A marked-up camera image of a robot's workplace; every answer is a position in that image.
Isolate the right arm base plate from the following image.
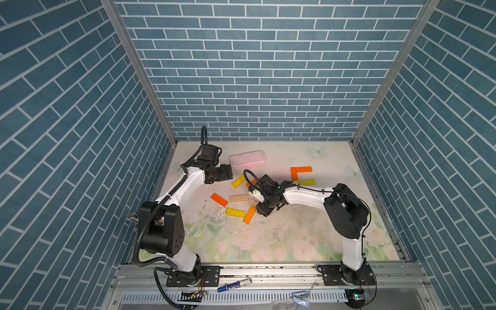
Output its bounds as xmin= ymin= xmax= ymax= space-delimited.
xmin=316 ymin=262 xmax=377 ymax=286

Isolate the blue screwdriver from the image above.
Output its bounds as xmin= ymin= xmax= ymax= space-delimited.
xmin=217 ymin=278 xmax=252 ymax=293

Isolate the aluminium rail frame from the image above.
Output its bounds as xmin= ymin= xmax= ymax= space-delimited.
xmin=103 ymin=260 xmax=442 ymax=309

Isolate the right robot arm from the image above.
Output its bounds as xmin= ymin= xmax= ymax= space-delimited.
xmin=248 ymin=175 xmax=371 ymax=285

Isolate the orange block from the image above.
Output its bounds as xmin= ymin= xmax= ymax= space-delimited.
xmin=244 ymin=206 xmax=257 ymax=224
xmin=296 ymin=167 xmax=313 ymax=173
xmin=211 ymin=194 xmax=229 ymax=207
xmin=247 ymin=179 xmax=259 ymax=188
xmin=291 ymin=167 xmax=298 ymax=182

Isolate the pink pen cup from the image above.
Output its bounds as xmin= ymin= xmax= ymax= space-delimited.
xmin=127 ymin=212 xmax=140 ymax=224

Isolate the yellow block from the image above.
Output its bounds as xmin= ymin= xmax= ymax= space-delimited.
xmin=298 ymin=179 xmax=317 ymax=186
xmin=232 ymin=176 xmax=246 ymax=189
xmin=226 ymin=208 xmax=245 ymax=218

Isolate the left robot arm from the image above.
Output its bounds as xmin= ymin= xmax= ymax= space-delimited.
xmin=133 ymin=143 xmax=233 ymax=286

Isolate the pink pencil case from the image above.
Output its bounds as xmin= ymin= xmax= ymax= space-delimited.
xmin=229 ymin=150 xmax=267 ymax=170

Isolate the natural wood block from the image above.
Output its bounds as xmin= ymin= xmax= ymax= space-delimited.
xmin=230 ymin=194 xmax=249 ymax=203
xmin=248 ymin=199 xmax=259 ymax=207

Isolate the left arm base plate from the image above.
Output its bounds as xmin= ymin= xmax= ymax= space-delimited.
xmin=166 ymin=266 xmax=221 ymax=288

